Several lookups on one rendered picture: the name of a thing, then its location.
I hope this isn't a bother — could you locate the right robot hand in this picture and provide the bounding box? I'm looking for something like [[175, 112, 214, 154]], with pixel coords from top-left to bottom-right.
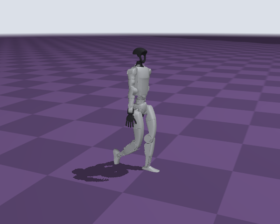
[[126, 109, 137, 128]]

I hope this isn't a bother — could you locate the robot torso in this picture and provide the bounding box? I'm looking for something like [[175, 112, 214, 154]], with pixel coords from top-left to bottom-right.
[[132, 64, 149, 114]]

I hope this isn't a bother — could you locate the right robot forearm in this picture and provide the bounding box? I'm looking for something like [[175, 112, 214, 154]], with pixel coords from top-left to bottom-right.
[[128, 88, 135, 113]]

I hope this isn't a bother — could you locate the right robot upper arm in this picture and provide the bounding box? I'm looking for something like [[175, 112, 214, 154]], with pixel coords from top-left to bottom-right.
[[127, 68, 138, 95]]

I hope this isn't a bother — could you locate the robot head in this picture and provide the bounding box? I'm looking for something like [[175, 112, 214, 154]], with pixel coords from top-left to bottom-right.
[[133, 48, 147, 67]]

